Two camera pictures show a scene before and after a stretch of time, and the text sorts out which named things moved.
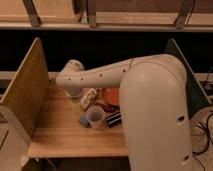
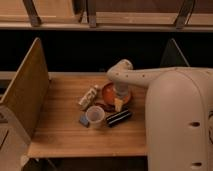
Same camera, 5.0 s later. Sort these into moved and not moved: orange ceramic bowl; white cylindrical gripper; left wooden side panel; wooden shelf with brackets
Moved: white cylindrical gripper
Not moved: orange ceramic bowl; wooden shelf with brackets; left wooden side panel
